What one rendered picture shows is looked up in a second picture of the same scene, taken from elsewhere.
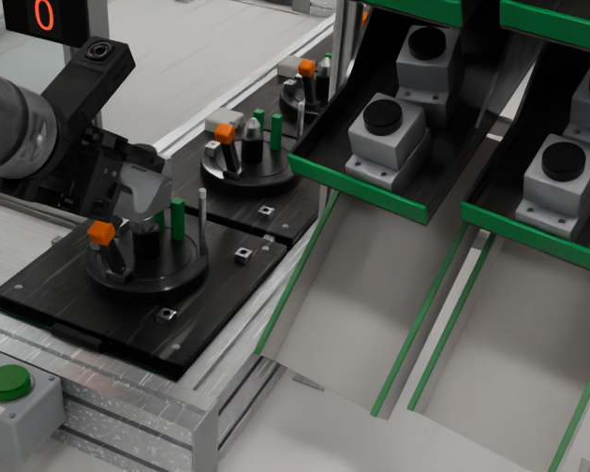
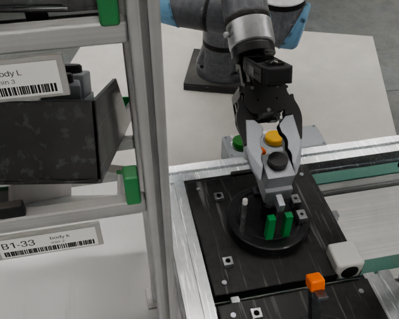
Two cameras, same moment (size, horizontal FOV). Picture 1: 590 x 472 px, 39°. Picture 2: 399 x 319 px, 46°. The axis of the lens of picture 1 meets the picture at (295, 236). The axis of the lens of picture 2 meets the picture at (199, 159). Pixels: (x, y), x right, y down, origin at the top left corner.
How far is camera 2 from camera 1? 1.15 m
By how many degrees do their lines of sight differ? 96
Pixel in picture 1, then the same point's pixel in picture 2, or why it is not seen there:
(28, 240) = (379, 238)
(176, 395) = (177, 176)
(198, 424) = not seen: hidden behind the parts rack
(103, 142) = (243, 88)
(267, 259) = (213, 273)
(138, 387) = (197, 173)
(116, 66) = (256, 66)
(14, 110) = (227, 11)
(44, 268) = (308, 190)
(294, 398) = not seen: hidden behind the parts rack
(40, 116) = (232, 30)
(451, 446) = (56, 300)
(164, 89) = not seen: outside the picture
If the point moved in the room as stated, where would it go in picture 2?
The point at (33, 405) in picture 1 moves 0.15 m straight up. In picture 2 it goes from (224, 145) to (228, 84)
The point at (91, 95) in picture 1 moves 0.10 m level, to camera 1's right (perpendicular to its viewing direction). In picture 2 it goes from (249, 62) to (194, 83)
